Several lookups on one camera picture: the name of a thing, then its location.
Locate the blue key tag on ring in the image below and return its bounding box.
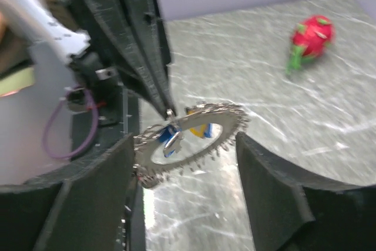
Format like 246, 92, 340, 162
158, 125, 184, 158

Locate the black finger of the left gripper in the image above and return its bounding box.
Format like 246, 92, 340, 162
73, 0, 170, 103
125, 0, 176, 116

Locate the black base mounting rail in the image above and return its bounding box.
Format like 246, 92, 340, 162
75, 89, 146, 250

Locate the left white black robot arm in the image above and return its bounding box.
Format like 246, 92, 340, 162
1, 0, 176, 119

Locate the red dragon fruit toy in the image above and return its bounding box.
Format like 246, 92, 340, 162
286, 15, 335, 75

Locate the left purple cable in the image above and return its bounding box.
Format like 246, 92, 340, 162
42, 86, 99, 160

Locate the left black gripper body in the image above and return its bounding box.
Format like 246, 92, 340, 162
58, 0, 171, 95

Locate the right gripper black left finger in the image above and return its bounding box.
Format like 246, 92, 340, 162
1, 135, 135, 250

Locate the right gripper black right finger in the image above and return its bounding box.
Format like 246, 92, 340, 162
236, 132, 375, 251

